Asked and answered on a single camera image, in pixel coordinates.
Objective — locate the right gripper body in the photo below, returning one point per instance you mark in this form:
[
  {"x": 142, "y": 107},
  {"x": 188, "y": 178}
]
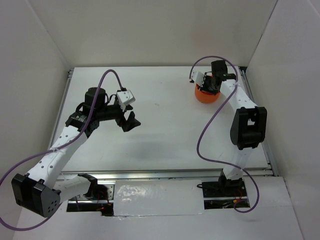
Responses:
[{"x": 208, "y": 85}]

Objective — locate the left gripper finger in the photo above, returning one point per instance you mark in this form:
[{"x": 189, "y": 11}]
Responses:
[
  {"x": 131, "y": 119},
  {"x": 129, "y": 125}
]

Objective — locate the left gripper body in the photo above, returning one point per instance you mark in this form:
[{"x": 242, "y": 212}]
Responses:
[{"x": 118, "y": 114}]

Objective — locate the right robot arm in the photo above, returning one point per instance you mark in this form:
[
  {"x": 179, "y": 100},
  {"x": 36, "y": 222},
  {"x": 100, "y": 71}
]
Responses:
[{"x": 248, "y": 127}]

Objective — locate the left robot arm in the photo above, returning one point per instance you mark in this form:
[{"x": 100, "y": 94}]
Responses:
[{"x": 37, "y": 190}]

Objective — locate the orange round organizer container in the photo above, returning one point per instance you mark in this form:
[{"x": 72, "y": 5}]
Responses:
[{"x": 205, "y": 97}]

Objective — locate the white foam cover panel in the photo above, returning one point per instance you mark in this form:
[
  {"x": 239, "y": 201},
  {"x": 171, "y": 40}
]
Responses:
[{"x": 157, "y": 198}]

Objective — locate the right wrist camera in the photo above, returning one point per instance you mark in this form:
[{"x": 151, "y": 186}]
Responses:
[{"x": 197, "y": 78}]

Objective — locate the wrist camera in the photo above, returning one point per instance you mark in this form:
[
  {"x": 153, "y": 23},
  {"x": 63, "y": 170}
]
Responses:
[
  {"x": 125, "y": 98},
  {"x": 197, "y": 78}
]

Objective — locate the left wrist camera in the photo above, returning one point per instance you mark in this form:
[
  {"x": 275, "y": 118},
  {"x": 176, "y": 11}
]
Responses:
[{"x": 125, "y": 98}]

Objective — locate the aluminium table frame rail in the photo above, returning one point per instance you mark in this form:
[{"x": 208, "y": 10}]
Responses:
[{"x": 177, "y": 137}]

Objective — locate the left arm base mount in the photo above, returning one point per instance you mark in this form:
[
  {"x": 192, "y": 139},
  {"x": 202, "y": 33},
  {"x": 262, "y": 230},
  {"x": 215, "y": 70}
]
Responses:
[{"x": 98, "y": 198}]

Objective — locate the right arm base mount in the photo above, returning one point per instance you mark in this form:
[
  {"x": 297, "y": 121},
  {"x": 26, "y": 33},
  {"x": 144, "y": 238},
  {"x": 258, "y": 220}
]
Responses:
[{"x": 224, "y": 193}]

